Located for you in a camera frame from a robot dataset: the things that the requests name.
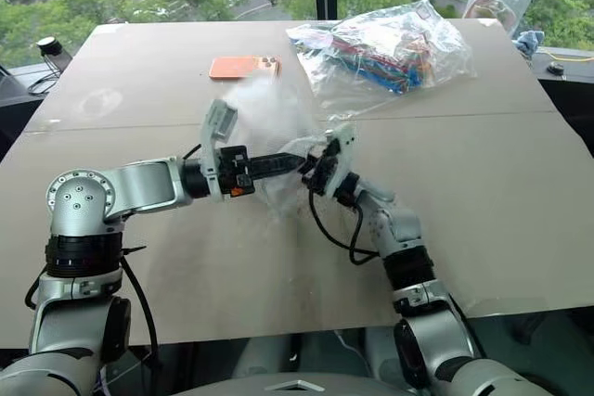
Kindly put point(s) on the blue cloth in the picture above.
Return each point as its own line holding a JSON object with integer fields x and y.
{"x": 530, "y": 42}

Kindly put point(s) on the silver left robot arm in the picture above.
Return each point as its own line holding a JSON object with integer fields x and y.
{"x": 139, "y": 185}

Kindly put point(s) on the silver robot torso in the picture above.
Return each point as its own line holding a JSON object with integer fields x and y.
{"x": 297, "y": 384}

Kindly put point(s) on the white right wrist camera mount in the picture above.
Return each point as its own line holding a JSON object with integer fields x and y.
{"x": 345, "y": 155}

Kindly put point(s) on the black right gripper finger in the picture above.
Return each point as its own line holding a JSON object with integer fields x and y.
{"x": 312, "y": 159}
{"x": 278, "y": 162}

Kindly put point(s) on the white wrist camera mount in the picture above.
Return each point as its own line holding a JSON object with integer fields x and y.
{"x": 222, "y": 120}
{"x": 345, "y": 155}

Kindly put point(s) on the orange flat box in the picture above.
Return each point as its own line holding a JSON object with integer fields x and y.
{"x": 243, "y": 67}

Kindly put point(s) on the clear zip bag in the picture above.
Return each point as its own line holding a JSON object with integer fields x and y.
{"x": 503, "y": 2}

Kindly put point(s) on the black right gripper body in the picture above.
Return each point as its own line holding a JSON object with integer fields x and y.
{"x": 321, "y": 173}

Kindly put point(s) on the black round-topped device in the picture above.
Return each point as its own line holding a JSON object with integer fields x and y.
{"x": 52, "y": 50}

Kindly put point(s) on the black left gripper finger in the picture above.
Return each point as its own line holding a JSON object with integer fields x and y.
{"x": 274, "y": 172}

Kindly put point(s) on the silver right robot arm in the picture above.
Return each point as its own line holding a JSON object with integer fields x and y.
{"x": 417, "y": 284}

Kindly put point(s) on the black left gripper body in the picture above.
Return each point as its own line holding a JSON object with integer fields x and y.
{"x": 234, "y": 173}

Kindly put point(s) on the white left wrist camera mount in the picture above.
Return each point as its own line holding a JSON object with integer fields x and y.
{"x": 222, "y": 120}

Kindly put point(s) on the clear bag of colourful items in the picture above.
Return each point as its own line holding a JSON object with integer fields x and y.
{"x": 385, "y": 50}

